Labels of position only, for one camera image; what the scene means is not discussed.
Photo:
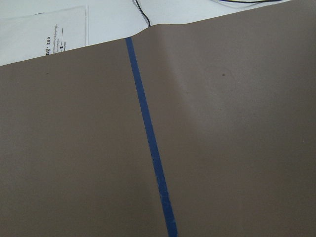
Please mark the clear plastic zip bag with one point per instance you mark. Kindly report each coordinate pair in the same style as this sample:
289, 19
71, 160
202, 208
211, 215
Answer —
42, 34

